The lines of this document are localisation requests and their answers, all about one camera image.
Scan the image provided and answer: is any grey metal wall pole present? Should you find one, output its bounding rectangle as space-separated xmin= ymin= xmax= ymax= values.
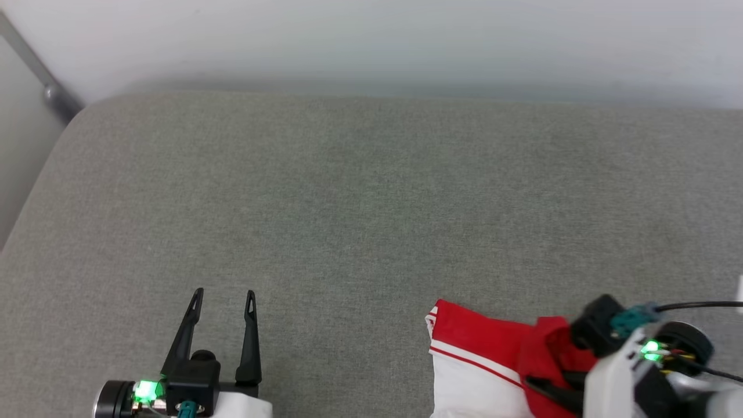
xmin=0 ymin=12 xmax=85 ymax=125

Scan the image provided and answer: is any red basketball jersey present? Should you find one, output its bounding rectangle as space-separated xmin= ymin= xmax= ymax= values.
xmin=425 ymin=298 xmax=598 ymax=418

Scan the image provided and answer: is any teal right cable connector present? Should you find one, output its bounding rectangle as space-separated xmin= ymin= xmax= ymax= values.
xmin=609 ymin=303 xmax=661 ymax=338

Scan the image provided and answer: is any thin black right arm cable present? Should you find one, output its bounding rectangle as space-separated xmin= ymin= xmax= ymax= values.
xmin=656 ymin=300 xmax=743 ymax=312

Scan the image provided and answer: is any grey fabric sofa cushion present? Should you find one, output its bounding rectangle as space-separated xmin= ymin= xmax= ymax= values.
xmin=0 ymin=90 xmax=743 ymax=418

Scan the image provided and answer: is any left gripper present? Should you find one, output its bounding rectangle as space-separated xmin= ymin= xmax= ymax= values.
xmin=96 ymin=289 xmax=262 ymax=418

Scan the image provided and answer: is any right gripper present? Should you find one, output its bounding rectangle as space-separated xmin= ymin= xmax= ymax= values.
xmin=525 ymin=322 xmax=715 ymax=418

